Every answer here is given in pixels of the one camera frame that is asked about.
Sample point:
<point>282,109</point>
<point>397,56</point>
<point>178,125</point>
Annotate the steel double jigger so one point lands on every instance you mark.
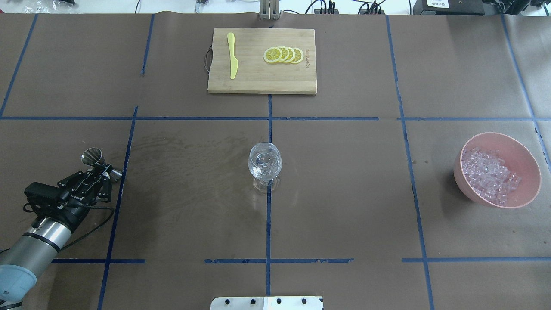
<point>94,157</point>

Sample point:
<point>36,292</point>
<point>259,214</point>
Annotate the clear wine glass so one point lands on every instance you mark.
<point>265,163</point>

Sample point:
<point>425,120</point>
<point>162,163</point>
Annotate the pink bowl of ice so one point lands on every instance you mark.
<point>496,170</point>

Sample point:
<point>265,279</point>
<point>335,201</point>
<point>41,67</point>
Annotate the bamboo cutting board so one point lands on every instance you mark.
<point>255,76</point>

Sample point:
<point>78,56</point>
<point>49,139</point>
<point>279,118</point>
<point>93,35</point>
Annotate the yellow plastic knife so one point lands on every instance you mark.
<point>232,57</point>

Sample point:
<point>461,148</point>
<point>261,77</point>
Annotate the lemon slices stack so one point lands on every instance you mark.
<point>282,54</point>

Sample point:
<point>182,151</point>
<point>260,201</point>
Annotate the black computer box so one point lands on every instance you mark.
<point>449,7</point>

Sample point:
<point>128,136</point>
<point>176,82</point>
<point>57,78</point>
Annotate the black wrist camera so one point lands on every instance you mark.
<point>42,192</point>

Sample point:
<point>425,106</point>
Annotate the white camera pillar base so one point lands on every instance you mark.
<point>268,303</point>

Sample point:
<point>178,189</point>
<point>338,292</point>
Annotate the aluminium frame post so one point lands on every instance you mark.
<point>269,9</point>

